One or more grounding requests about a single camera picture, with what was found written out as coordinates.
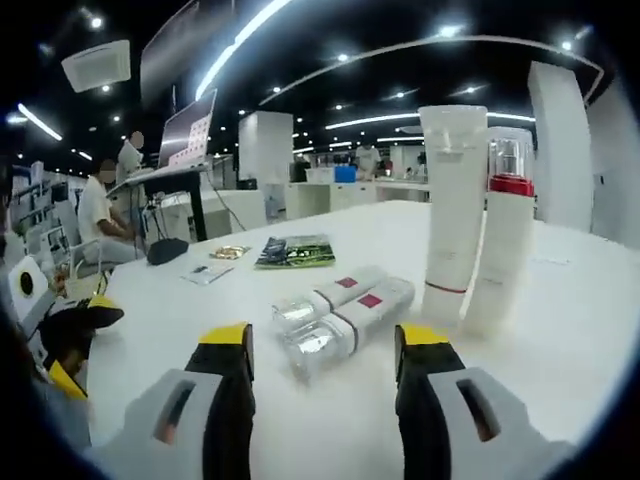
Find open laptop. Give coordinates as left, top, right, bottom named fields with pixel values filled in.
left=118, top=88, right=237, bottom=187

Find dark display screen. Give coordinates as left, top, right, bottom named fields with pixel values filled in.
left=139, top=0, right=202, bottom=109

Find black computer mouse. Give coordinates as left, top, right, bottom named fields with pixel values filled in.
left=145, top=238, right=191, bottom=267

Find clear sachet dark print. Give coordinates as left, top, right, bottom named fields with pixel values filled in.
left=181, top=263, right=236, bottom=287

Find white skincare tube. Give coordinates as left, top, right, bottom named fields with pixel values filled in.
left=418, top=105, right=489, bottom=322

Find long ceiling light strip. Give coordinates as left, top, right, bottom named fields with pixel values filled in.
left=194, top=0, right=297, bottom=99

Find red label skincare bottle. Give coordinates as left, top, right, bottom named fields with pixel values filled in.
left=271, top=264, right=389, bottom=324
left=279, top=279, right=417, bottom=382

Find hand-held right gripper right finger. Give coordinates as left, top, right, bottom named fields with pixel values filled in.
left=394, top=322, right=527, bottom=480

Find white office counter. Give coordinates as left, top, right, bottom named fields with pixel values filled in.
left=283, top=179, right=432, bottom=221

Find gold foil sachet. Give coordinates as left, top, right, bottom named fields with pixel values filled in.
left=208, top=244, right=252, bottom=261

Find green and blue packet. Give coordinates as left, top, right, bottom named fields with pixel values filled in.
left=254, top=234, right=337, bottom=272

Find person's grey trousers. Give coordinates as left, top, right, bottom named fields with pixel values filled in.
left=28, top=374, right=94, bottom=449

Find black laptop stand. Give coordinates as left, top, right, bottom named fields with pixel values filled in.
left=188, top=169, right=210, bottom=242

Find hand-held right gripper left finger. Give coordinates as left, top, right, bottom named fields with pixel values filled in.
left=124, top=322, right=257, bottom=480

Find red collar skincare bottle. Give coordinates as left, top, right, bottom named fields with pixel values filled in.
left=461, top=126, right=537, bottom=337

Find ceiling air vent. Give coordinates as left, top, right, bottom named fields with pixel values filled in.
left=60, top=40, right=133, bottom=94

